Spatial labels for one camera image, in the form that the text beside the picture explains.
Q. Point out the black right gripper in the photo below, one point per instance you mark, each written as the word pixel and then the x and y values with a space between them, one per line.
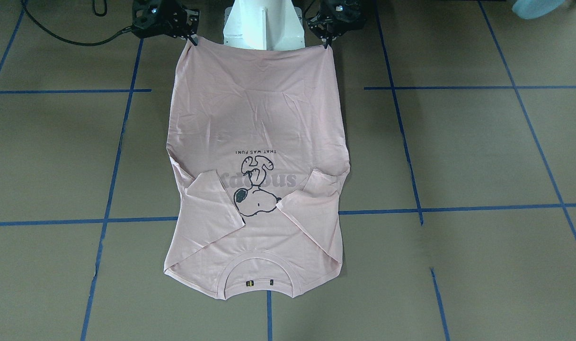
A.
pixel 180 27

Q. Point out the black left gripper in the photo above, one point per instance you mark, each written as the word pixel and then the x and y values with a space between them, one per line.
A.
pixel 323 28

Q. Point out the pink Snoopy t-shirt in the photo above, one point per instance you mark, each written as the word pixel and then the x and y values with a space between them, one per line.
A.
pixel 257 145

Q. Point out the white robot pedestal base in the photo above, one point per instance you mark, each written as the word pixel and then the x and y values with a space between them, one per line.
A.
pixel 273 25

